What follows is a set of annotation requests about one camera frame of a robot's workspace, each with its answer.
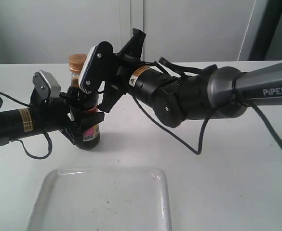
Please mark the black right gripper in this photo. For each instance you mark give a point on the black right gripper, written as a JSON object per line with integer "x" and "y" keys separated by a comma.
{"x": 147, "y": 82}

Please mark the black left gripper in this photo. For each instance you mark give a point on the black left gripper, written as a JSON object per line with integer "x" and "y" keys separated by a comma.
{"x": 52, "y": 114}

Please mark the dark soy sauce bottle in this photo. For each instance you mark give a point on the dark soy sauce bottle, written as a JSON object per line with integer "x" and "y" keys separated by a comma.
{"x": 82, "y": 103}

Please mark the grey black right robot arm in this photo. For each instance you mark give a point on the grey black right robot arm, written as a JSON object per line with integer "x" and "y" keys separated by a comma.
{"x": 188, "y": 93}

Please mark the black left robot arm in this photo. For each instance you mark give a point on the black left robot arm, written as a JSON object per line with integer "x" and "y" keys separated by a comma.
{"x": 17, "y": 124}

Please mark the white plastic tray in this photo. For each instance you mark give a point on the white plastic tray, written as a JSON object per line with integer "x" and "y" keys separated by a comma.
{"x": 102, "y": 199}

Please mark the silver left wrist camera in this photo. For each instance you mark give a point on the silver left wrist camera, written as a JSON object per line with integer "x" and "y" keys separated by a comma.
{"x": 46, "y": 85}

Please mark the dark vertical post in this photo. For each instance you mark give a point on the dark vertical post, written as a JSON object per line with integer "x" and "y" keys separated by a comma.
{"x": 266, "y": 30}

